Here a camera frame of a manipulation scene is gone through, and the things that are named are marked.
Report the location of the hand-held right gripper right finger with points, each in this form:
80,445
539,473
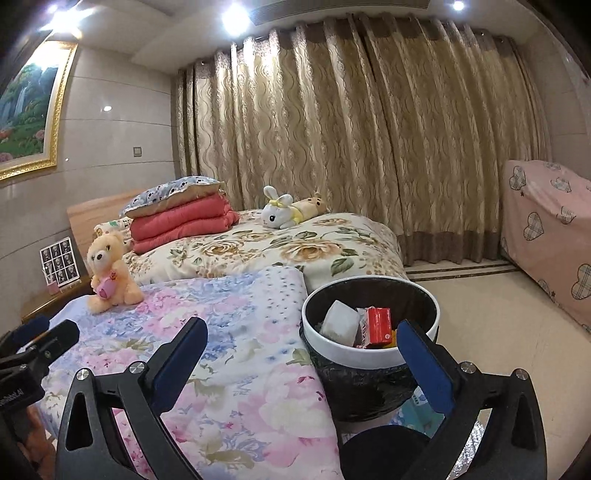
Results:
425,364

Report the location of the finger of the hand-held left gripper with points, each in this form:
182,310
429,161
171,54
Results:
55,339
30,328

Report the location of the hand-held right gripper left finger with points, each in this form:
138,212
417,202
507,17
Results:
180,360

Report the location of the white bin with black liner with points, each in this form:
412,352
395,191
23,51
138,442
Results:
369,369

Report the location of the red drink carton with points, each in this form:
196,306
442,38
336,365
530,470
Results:
376,327

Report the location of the person's left hand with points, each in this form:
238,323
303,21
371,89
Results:
34,441

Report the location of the wooden nightstand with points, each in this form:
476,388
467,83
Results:
51,302

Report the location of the teal printed packet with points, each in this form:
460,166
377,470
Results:
415,408

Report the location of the pink reed diffuser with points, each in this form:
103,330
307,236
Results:
53,286

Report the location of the blue pink floral blanket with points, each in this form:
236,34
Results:
240,369

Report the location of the black and white photo sheet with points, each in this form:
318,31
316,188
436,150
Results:
57,263

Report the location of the cream teddy bear plush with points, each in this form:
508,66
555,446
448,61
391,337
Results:
108,272

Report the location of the black round stool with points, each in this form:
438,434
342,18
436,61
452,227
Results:
392,450

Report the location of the silver patterned mat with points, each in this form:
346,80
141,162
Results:
466,454

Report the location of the white cartoon print pillow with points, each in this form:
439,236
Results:
111,227

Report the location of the wooden headboard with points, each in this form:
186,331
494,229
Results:
97,210

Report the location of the folded red quilt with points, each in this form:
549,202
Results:
180,224

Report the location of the cream rose print duvet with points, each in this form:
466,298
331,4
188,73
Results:
277,249

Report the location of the dotted blue pillow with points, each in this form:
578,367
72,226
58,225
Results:
173,194

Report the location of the white bunny plush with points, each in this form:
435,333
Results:
277,211

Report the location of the pink heart print cover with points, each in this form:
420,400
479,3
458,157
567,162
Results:
549,230

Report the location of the brown bear plush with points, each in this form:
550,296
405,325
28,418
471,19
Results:
314,205

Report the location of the gold framed landscape painting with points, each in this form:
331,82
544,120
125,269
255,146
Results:
27,106

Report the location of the beige patterned curtain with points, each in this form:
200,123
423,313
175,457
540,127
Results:
369,138

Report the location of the ceiling downlight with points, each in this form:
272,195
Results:
235,16
458,5

